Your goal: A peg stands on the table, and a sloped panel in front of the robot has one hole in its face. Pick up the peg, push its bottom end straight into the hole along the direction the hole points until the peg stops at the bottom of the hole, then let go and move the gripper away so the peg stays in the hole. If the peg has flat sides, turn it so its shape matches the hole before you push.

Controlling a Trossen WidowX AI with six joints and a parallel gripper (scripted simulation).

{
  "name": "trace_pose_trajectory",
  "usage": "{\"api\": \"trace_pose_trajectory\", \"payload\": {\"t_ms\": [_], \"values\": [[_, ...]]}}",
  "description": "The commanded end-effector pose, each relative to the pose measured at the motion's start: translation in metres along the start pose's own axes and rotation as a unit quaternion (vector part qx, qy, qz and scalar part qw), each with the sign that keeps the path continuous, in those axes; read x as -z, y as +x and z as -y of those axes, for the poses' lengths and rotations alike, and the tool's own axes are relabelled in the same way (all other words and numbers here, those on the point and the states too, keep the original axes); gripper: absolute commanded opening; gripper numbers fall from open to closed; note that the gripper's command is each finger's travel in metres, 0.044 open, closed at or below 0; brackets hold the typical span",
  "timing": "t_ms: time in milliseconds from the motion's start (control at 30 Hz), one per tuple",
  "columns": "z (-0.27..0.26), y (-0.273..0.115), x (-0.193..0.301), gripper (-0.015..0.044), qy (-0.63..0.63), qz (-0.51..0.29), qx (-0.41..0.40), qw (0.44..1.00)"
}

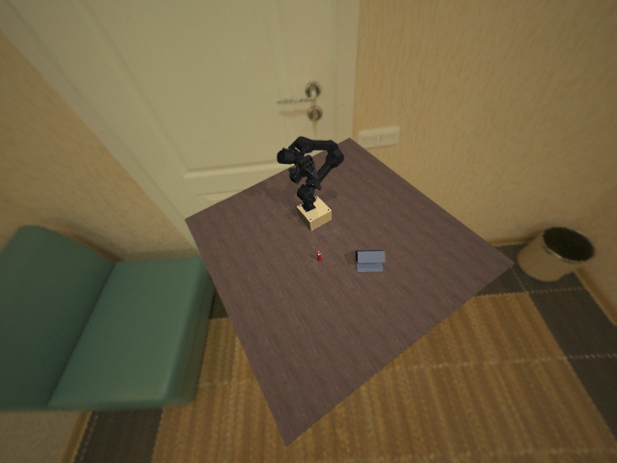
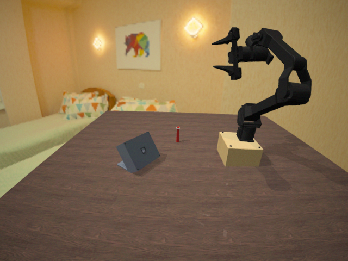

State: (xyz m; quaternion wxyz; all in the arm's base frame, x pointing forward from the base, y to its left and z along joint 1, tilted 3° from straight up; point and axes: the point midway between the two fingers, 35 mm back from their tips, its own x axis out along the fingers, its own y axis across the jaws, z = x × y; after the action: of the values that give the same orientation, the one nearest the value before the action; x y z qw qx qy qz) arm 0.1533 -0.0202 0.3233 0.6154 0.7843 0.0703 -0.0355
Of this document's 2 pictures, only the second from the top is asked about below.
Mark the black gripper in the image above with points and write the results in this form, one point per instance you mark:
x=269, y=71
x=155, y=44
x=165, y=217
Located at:
x=240, y=54

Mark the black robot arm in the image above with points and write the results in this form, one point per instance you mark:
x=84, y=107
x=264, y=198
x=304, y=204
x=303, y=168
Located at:
x=287, y=93

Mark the dark grey sloped panel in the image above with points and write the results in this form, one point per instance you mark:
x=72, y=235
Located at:
x=137, y=152

